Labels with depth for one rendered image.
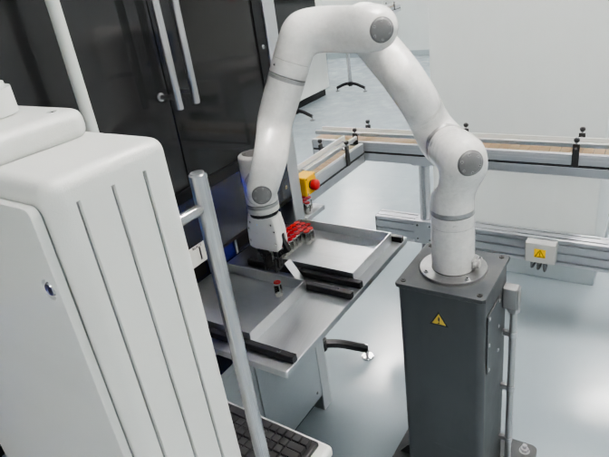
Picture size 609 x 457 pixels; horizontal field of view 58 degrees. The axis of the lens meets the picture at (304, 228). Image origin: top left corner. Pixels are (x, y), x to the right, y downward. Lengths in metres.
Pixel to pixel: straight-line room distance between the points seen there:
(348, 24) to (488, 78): 1.75
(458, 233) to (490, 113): 1.52
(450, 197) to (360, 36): 0.49
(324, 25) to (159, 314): 0.79
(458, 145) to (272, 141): 0.45
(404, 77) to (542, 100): 1.62
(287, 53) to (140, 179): 0.70
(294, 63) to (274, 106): 0.11
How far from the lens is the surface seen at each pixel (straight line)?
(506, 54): 2.90
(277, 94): 1.30
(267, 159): 1.27
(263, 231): 1.42
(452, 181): 1.41
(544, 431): 2.40
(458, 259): 1.57
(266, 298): 1.55
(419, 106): 1.38
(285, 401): 2.14
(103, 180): 0.63
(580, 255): 2.50
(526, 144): 2.35
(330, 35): 1.28
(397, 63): 1.36
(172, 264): 0.71
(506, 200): 3.12
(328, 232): 1.85
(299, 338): 1.38
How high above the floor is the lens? 1.71
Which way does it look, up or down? 26 degrees down
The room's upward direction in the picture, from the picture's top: 8 degrees counter-clockwise
